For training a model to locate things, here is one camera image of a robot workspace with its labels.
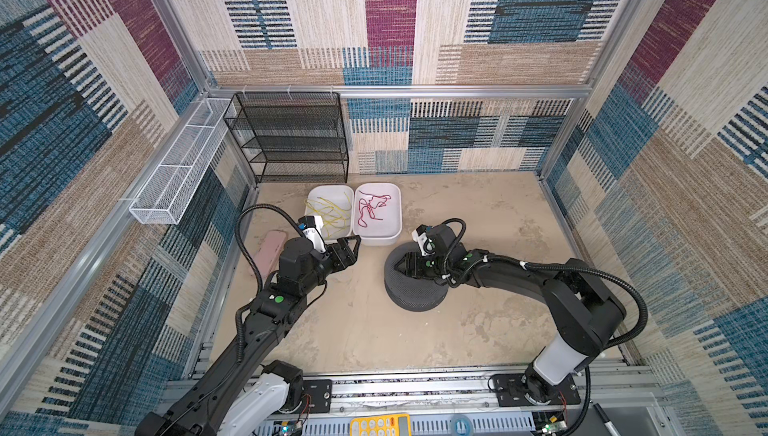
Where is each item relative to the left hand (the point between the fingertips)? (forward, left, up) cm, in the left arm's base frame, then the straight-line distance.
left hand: (352, 237), depth 76 cm
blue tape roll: (-36, -24, -23) cm, 49 cm away
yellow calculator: (-37, -7, -21) cm, 43 cm away
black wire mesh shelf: (+47, +25, -5) cm, 53 cm away
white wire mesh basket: (+5, +41, +11) cm, 43 cm away
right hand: (-2, -13, -16) cm, 21 cm away
